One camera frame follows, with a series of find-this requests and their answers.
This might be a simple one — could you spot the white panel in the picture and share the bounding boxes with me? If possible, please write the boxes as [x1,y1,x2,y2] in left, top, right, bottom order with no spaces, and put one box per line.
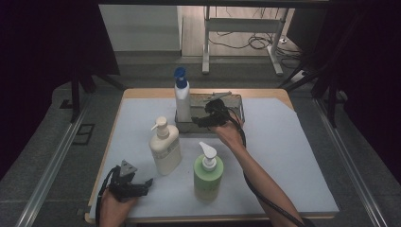
[98,4,183,52]

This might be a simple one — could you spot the white bottle with blue cap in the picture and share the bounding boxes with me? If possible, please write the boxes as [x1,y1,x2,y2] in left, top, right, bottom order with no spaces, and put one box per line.
[173,65,193,123]

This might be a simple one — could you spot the person's left hand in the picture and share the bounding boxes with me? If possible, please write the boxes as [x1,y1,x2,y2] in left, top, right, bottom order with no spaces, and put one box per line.
[98,187,139,227]

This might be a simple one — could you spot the light blue table mat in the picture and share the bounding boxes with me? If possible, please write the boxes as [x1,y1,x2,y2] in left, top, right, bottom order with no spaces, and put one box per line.
[89,96,340,220]

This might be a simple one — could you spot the dark curtain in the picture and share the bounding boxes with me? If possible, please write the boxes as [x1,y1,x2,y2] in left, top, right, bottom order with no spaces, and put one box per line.
[0,0,121,181]
[285,0,401,178]

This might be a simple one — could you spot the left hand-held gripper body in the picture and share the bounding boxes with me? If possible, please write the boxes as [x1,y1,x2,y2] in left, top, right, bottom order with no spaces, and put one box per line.
[108,159,140,202]

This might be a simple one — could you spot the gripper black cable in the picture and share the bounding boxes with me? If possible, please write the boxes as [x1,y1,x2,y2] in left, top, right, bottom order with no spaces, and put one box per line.
[225,107,306,227]
[95,166,120,227]

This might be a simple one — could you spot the black stand legs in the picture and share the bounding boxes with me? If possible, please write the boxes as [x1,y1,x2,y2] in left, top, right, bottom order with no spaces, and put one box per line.
[277,60,346,129]
[69,62,127,124]

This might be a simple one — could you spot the person's right hand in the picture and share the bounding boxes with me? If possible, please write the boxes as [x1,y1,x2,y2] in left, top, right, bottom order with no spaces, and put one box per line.
[210,118,246,149]

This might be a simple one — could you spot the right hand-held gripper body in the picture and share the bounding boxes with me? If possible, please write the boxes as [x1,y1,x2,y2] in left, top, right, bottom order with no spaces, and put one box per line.
[202,91,235,123]

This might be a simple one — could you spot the black floor cables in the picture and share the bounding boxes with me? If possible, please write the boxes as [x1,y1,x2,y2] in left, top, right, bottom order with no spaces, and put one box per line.
[207,7,304,69]

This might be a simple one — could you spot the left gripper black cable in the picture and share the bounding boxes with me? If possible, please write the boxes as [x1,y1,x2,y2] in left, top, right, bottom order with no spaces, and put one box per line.
[95,166,120,227]

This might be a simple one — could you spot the cream pump bottle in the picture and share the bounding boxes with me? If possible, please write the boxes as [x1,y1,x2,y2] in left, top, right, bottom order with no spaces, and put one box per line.
[148,115,183,176]

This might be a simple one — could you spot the white metal stand frame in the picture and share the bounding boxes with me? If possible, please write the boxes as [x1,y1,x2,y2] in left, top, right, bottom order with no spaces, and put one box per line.
[201,5,285,77]

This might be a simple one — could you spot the green pump bottle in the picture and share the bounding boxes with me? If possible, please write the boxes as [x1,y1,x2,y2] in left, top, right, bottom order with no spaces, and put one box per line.
[193,141,225,202]

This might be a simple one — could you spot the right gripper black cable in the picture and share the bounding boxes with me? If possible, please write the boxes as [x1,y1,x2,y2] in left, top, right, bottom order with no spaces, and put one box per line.
[225,107,306,227]

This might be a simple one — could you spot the metal floor rail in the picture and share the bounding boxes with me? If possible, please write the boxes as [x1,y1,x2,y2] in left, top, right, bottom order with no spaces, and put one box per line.
[313,97,390,227]
[14,94,93,227]

